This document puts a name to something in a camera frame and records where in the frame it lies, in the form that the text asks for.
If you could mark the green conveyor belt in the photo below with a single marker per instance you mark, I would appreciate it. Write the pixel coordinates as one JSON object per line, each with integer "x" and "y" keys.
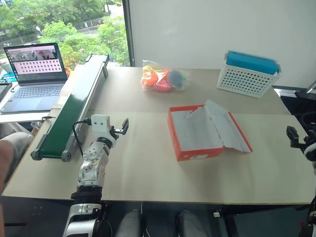
{"x": 66, "y": 116}

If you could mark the person's bare forearm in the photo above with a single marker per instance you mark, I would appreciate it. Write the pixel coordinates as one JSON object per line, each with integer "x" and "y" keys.
{"x": 5, "y": 163}

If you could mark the dark rounded shape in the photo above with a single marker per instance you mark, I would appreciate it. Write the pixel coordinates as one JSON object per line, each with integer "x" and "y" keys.
{"x": 130, "y": 224}
{"x": 191, "y": 224}

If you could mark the clear plastic wrapper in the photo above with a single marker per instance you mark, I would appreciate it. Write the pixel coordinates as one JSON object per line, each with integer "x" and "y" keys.
{"x": 35, "y": 127}

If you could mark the white perforated plastic basket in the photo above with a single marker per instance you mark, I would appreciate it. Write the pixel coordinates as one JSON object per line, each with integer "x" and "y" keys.
{"x": 242, "y": 81}

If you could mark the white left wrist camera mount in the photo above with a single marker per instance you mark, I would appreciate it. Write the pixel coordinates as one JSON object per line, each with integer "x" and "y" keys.
{"x": 100, "y": 123}

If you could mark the white side table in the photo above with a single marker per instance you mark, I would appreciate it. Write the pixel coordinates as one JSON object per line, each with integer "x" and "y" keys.
{"x": 22, "y": 117}

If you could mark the black window frame post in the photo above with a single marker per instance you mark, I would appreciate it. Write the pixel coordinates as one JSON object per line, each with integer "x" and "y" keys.
{"x": 128, "y": 32}

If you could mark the orange shoe box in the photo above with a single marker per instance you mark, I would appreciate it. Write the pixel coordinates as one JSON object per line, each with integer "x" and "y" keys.
{"x": 197, "y": 153}

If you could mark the white clamp under table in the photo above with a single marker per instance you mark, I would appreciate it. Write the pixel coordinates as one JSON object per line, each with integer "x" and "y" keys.
{"x": 217, "y": 214}

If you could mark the white tissue paper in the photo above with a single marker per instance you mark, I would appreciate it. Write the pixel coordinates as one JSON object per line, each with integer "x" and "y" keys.
{"x": 195, "y": 128}

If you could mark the blue sponge block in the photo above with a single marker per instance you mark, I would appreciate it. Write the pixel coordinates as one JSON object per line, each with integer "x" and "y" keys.
{"x": 249, "y": 61}

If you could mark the black tablet device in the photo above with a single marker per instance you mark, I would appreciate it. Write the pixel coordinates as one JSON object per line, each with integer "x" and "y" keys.
{"x": 5, "y": 91}

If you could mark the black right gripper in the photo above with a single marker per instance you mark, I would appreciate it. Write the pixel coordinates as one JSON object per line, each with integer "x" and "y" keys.
{"x": 300, "y": 144}

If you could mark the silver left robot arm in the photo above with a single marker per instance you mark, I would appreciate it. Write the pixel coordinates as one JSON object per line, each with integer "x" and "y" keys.
{"x": 91, "y": 168}

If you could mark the person's grey trouser leg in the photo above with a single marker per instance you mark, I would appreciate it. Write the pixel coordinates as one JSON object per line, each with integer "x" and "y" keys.
{"x": 17, "y": 143}

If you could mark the clear bag of colourful toys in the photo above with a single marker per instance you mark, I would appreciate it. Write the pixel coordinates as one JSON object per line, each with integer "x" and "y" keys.
{"x": 158, "y": 79}

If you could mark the orange round object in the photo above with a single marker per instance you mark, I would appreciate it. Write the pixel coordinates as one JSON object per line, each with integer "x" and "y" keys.
{"x": 68, "y": 72}

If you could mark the grey open laptop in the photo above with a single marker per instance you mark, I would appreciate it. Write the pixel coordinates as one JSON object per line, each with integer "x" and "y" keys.
{"x": 32, "y": 93}

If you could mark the black side stand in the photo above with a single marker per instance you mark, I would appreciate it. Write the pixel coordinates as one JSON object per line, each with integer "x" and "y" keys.
{"x": 303, "y": 98}

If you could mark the silver metal pole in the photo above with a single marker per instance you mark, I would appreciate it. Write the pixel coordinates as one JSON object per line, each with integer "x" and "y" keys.
{"x": 312, "y": 87}

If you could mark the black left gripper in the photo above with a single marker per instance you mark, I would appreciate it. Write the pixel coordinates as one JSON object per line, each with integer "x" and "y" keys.
{"x": 117, "y": 132}

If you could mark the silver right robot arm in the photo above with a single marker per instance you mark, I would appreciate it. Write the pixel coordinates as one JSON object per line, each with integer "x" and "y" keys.
{"x": 314, "y": 169}

